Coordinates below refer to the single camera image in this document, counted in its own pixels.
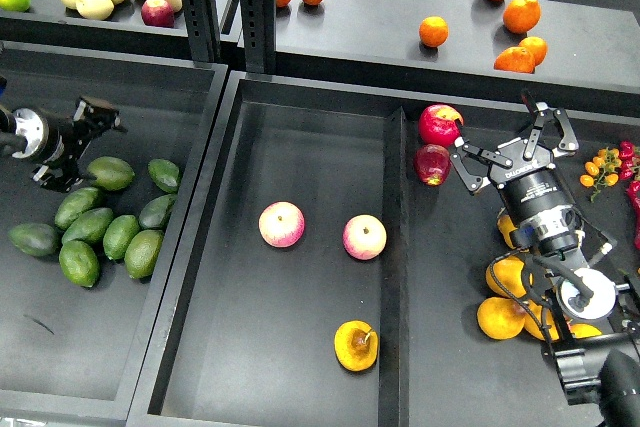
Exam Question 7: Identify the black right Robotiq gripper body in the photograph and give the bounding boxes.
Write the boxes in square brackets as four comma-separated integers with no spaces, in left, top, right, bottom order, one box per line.
[488,138,579,252]

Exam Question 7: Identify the black centre tray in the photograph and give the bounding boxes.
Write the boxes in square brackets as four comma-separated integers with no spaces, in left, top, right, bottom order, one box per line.
[128,73,601,426]

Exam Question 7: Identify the red chili peppers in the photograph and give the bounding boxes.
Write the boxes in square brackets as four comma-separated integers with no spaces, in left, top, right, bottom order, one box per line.
[619,141,640,249]

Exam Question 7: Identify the green avocado by tray wall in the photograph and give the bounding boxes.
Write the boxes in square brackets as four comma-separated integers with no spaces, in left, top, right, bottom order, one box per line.
[147,158,181,194]

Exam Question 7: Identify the red apple on shelf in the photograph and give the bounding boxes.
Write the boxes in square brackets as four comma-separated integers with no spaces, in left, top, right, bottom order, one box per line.
[141,0,175,28]

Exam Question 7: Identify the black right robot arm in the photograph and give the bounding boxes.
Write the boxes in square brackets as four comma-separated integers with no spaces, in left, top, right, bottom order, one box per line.
[451,91,639,426]

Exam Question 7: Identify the black left tray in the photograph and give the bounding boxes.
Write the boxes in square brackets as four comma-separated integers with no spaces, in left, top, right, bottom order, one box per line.
[1,41,228,424]

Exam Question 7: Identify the large orange on shelf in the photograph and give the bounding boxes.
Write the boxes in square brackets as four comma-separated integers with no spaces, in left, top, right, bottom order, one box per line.
[503,0,542,34]

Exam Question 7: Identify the black tray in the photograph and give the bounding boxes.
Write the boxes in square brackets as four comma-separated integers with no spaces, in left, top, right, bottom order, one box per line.
[1,41,228,424]
[128,73,601,426]

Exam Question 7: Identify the pink apple left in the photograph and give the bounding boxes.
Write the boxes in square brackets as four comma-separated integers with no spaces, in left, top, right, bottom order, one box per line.
[258,201,305,248]

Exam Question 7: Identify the orange on shelf right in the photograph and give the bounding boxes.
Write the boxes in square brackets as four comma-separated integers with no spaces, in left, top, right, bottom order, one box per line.
[518,36,548,66]

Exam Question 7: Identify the pink apple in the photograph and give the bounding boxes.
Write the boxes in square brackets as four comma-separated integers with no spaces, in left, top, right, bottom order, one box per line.
[342,214,387,261]
[258,201,305,248]

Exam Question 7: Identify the green avocado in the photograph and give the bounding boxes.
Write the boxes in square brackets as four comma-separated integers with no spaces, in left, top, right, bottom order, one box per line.
[147,158,181,194]
[87,156,135,192]
[54,186,104,230]

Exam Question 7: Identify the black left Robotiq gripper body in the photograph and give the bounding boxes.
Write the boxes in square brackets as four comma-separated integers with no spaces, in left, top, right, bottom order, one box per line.
[12,107,86,169]

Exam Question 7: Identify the bright red apple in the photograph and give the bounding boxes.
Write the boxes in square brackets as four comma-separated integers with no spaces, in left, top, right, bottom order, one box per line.
[418,104,464,148]

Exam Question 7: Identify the dark red apple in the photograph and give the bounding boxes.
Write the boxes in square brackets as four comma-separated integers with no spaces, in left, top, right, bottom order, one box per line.
[413,144,451,187]

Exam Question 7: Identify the orange on shelf middle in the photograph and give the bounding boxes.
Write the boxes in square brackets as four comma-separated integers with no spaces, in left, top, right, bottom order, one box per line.
[418,16,449,48]

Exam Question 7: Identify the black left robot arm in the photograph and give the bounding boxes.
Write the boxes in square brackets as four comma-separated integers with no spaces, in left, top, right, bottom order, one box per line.
[1,96,127,192]

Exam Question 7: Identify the black shelf post left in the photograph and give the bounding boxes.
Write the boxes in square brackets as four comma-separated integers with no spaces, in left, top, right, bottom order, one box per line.
[182,0,221,63]

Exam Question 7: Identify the orange cherry tomato bunch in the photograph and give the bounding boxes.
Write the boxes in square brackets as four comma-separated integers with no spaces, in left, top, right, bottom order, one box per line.
[579,148,622,203]

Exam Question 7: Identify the yellow pear upper pile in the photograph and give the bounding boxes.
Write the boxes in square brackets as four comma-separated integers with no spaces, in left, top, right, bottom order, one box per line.
[485,256,526,298]

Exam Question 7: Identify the black shelf post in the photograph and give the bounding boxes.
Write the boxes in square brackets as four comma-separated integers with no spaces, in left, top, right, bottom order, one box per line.
[240,0,276,74]
[182,0,221,63]

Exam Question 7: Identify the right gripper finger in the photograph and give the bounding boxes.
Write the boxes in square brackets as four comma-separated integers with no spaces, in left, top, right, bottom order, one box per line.
[450,135,514,195]
[520,89,579,160]

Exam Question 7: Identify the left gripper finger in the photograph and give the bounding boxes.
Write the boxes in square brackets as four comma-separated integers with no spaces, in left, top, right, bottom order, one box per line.
[73,96,128,143]
[31,161,97,193]

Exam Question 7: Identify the pink apple right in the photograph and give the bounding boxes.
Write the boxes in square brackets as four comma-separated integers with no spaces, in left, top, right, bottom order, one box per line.
[342,214,387,261]

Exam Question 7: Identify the black shelf post right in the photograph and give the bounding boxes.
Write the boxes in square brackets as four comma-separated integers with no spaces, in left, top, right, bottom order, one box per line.
[240,0,276,74]

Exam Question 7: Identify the orange on shelf front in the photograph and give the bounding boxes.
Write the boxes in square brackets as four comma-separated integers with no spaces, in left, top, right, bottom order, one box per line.
[493,46,536,73]

